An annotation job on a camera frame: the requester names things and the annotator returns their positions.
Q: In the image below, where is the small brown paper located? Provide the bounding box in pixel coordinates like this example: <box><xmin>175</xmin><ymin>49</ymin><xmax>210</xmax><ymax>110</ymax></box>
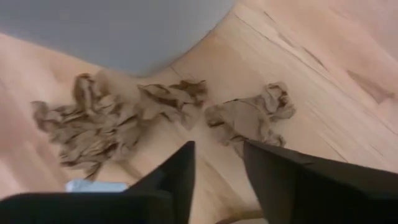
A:
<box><xmin>204</xmin><ymin>82</ymin><xmax>297</xmax><ymax>156</ymax></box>

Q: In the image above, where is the white paper scrap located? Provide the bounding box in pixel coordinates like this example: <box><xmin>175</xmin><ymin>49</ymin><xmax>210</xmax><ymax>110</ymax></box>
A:
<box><xmin>65</xmin><ymin>179</ymin><xmax>129</xmax><ymax>193</ymax></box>

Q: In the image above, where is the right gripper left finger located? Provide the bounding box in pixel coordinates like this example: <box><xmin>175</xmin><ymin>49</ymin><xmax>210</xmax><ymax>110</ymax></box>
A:
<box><xmin>0</xmin><ymin>140</ymin><xmax>196</xmax><ymax>224</ymax></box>

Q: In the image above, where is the large brown paper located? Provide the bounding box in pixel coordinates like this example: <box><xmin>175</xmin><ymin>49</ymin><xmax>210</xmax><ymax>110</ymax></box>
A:
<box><xmin>30</xmin><ymin>70</ymin><xmax>208</xmax><ymax>182</ymax></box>

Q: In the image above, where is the white plastic trash bin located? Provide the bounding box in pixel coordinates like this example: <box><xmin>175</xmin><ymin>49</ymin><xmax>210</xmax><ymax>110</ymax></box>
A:
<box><xmin>0</xmin><ymin>0</ymin><xmax>236</xmax><ymax>78</ymax></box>

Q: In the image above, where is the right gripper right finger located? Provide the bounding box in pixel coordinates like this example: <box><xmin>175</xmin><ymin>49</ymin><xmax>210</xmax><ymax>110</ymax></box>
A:
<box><xmin>243</xmin><ymin>139</ymin><xmax>398</xmax><ymax>224</ymax></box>

